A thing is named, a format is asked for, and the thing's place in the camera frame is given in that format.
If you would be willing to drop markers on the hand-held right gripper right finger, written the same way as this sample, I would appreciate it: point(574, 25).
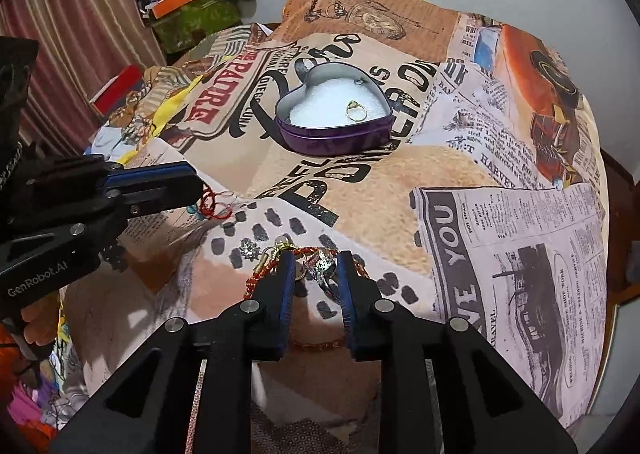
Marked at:
point(345, 299)

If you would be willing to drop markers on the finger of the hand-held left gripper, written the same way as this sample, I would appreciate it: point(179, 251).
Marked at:
point(160, 199)
point(150, 174)

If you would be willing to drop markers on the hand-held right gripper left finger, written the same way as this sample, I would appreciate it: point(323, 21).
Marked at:
point(287, 295)

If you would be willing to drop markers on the purple heart-shaped tin box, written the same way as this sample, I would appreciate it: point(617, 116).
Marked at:
point(330, 141)

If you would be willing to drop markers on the person's left hand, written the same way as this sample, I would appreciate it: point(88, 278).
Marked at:
point(40, 329)

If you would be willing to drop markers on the silver flower earring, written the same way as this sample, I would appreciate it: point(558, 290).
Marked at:
point(248, 249)

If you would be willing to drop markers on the red flat box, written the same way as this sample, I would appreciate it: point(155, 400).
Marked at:
point(117, 88)

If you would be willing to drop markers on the green patterned box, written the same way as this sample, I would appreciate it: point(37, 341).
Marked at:
point(195, 23)

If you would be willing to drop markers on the striped curtain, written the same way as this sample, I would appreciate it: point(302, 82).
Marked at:
point(75, 33)

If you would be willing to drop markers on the printed newspaper-pattern blanket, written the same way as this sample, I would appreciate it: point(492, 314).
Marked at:
point(480, 194)

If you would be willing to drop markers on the orange box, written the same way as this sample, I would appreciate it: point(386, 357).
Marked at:
point(175, 1)

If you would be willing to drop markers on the colourful cloth pile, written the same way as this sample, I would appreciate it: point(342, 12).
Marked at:
point(30, 394)

